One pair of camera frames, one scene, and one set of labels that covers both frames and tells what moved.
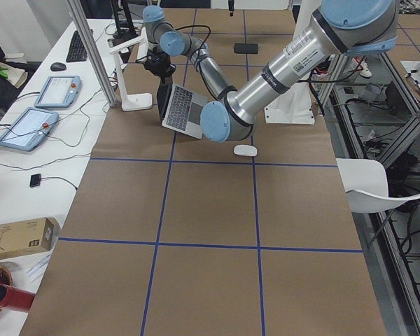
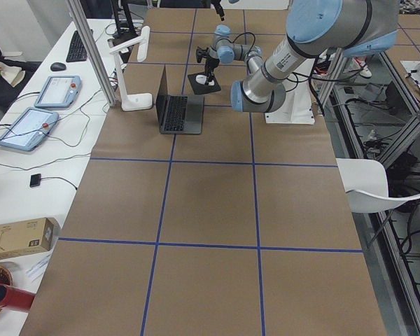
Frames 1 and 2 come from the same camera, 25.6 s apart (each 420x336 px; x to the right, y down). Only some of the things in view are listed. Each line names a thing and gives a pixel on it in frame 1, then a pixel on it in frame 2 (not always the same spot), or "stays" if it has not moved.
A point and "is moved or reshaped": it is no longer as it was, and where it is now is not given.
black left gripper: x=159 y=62 -> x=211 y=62
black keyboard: x=77 y=52 stays
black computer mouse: x=58 y=66 stays
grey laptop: x=183 y=112 is moved or reshaped
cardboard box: x=23 y=236 stays
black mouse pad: x=246 y=48 is moved or reshaped
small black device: x=35 y=180 stays
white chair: x=365 y=182 stays
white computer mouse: x=246 y=150 -> x=202 y=79
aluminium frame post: x=82 y=22 stays
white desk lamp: x=141 y=102 stays
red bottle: x=3 y=296 stays
